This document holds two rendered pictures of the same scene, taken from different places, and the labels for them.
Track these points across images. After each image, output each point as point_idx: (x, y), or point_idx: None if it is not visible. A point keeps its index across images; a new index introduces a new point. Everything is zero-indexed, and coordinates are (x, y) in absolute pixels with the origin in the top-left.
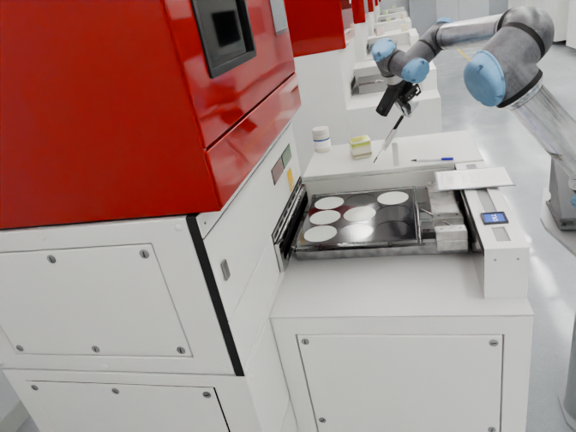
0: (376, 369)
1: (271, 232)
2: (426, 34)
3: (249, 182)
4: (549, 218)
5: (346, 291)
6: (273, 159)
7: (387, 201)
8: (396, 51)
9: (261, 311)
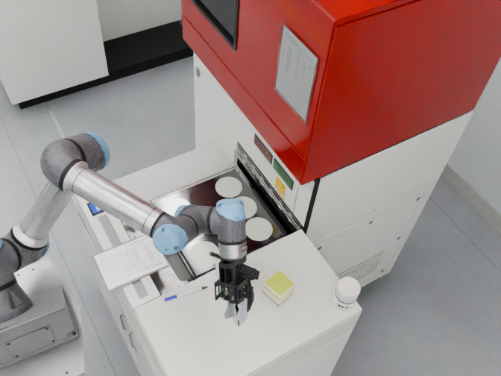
0: None
1: (237, 139)
2: (182, 218)
3: None
4: (72, 308)
5: (185, 174)
6: (262, 137)
7: (206, 247)
8: (212, 209)
9: (212, 129)
